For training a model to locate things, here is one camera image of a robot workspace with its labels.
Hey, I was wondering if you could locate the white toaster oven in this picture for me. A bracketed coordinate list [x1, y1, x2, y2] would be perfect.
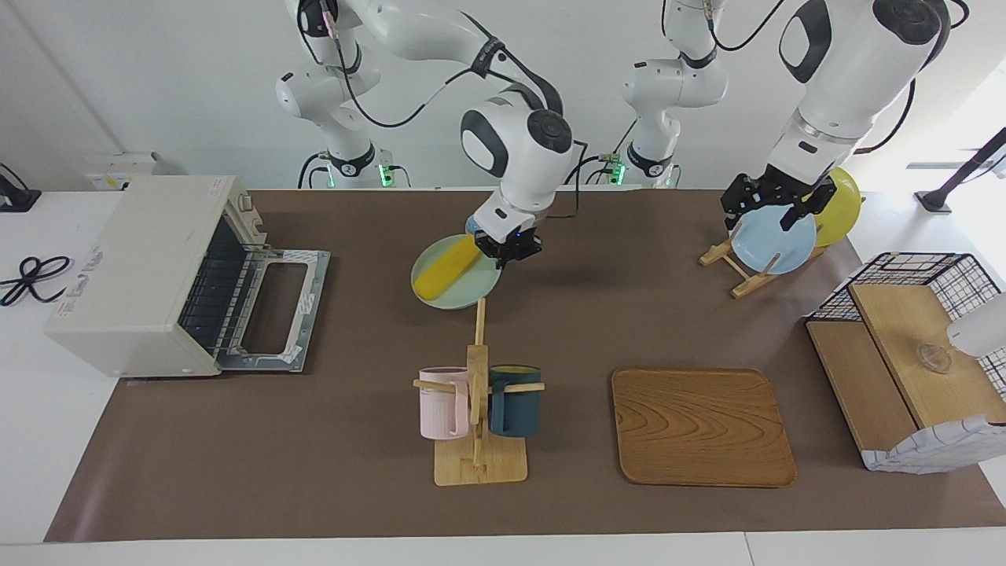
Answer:
[45, 175, 268, 379]

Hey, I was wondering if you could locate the pale green plate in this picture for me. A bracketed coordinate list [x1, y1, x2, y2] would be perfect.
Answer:
[410, 233, 504, 311]

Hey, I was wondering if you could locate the white rounded device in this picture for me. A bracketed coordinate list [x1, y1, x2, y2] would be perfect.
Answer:
[945, 292, 1006, 359]

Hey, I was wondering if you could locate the black clamp base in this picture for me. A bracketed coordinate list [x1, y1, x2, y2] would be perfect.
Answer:
[0, 161, 42, 213]

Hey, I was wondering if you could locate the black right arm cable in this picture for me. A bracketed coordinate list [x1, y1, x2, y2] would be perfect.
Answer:
[299, 0, 590, 222]

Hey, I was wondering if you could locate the wooden mug tree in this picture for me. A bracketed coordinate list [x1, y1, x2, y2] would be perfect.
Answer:
[413, 297, 546, 487]

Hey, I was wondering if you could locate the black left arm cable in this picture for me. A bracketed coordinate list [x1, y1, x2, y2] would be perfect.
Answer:
[853, 77, 917, 155]

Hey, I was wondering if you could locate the brown table mat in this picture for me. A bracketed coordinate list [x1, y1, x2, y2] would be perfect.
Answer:
[43, 189, 1006, 543]

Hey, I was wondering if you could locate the coiled black cable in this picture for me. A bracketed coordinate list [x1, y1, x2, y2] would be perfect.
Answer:
[0, 255, 73, 307]

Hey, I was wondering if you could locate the white power box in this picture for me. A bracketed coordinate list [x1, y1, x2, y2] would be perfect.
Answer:
[85, 152, 170, 192]

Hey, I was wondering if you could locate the dark blue mug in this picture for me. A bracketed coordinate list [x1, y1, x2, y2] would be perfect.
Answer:
[487, 364, 543, 439]

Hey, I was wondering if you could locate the yellow corn cob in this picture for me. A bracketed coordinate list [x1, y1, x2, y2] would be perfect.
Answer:
[414, 236, 486, 300]

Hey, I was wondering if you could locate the pink mug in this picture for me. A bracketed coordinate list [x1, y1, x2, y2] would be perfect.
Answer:
[417, 366, 472, 441]

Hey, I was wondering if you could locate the yellow plate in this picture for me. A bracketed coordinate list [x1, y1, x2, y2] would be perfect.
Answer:
[810, 167, 863, 248]

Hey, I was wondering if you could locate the white checked cloth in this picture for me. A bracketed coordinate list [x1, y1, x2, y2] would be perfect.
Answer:
[861, 414, 1006, 474]

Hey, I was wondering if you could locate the glass oven door with handle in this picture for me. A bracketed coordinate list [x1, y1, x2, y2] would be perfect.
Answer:
[216, 246, 332, 373]

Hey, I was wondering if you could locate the black base cable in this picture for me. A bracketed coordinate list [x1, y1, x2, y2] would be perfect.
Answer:
[564, 118, 639, 187]
[297, 151, 331, 189]

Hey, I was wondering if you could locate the wooden plate rack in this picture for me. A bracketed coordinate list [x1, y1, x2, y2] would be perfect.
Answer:
[699, 197, 865, 300]

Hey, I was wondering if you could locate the brown wooden tray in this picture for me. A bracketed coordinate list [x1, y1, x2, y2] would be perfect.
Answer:
[611, 367, 798, 489]

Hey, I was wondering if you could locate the light blue plate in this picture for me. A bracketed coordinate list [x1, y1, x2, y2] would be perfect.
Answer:
[731, 206, 818, 276]

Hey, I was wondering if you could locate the black camera stand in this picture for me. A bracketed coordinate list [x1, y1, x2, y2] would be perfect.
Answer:
[916, 126, 1006, 215]

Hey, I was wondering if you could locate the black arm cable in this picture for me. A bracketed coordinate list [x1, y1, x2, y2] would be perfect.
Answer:
[853, 77, 917, 155]
[299, 0, 590, 222]

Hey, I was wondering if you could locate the black wire basket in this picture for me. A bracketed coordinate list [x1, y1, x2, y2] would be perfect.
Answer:
[808, 252, 1006, 394]

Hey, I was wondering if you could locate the metal oven wire rack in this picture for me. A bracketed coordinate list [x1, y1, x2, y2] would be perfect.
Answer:
[179, 220, 273, 355]

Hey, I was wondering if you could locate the black wire basket shelf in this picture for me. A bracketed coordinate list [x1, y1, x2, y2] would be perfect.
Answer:
[805, 281, 1006, 472]

